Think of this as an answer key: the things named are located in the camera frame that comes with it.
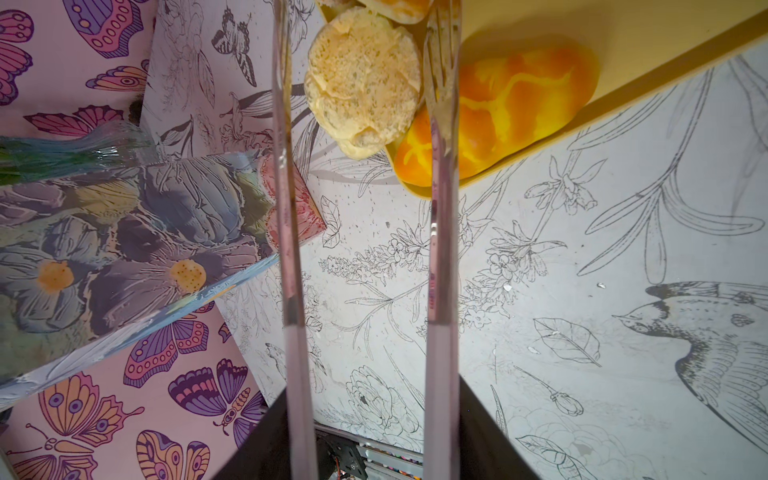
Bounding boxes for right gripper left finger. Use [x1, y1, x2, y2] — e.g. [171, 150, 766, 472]
[213, 390, 290, 480]

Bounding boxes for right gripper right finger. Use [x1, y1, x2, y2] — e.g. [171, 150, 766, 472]
[459, 377, 539, 480]

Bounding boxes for floral white paper bag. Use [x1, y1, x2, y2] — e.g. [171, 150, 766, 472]
[0, 151, 329, 412]

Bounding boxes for yellow bread tray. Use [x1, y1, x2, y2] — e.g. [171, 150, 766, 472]
[317, 0, 768, 200]

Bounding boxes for yellow glazed bread loaf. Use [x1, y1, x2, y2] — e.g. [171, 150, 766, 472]
[393, 37, 601, 188]

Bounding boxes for small oval bread roll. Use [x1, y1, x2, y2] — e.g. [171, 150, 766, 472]
[359, 0, 433, 25]

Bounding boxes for glass vase with flowers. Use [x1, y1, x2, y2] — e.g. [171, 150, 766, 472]
[1, 121, 161, 186]

